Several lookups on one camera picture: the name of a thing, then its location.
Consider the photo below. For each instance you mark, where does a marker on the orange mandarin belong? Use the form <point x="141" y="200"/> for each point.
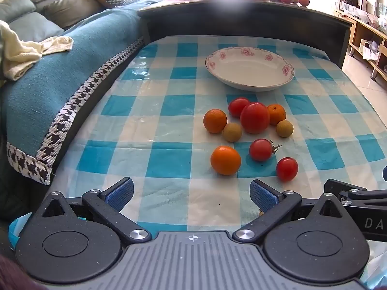
<point x="215" y="121"/>
<point x="304" y="1"/>
<point x="277" y="113"/>
<point x="226" y="160"/>

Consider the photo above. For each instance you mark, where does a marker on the large red apple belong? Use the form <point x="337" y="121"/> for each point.
<point x="255" y="117"/>

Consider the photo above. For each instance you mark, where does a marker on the teal cushion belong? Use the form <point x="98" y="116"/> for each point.
<point x="15" y="6"/>

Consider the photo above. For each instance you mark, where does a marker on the white bag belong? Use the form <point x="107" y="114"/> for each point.
<point x="370" y="48"/>

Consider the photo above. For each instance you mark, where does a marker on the light wooden shelf unit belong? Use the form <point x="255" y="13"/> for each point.
<point x="359" y="27"/>

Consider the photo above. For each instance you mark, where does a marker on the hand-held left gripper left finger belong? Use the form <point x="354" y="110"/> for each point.
<point x="121" y="193"/>

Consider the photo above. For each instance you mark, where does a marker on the grey-blue cushion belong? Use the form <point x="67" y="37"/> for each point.
<point x="33" y="28"/>

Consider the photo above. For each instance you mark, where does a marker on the grey sofa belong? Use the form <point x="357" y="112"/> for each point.
<point x="69" y="12"/>

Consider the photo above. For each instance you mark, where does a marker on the blue checkered tablecloth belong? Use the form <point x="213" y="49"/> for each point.
<point x="169" y="127"/>

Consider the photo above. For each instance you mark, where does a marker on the cream knitted cloth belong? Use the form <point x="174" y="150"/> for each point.
<point x="18" y="54"/>

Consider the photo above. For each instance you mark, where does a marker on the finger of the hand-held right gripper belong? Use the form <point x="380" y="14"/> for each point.
<point x="385" y="173"/>
<point x="335" y="187"/>

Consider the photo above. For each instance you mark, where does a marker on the small red tomato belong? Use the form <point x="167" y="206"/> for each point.
<point x="260" y="149"/>
<point x="236" y="105"/>
<point x="287" y="169"/>

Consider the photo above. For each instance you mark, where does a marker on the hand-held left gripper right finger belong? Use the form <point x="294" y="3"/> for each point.
<point x="262" y="195"/>

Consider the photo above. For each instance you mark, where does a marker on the teal blanket with houndstooth border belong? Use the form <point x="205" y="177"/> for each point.
<point x="75" y="75"/>

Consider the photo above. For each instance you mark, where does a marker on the tan longan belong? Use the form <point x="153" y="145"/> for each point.
<point x="284" y="128"/>
<point x="232" y="132"/>

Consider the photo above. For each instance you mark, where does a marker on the white floral plate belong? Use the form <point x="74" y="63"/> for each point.
<point x="242" y="69"/>

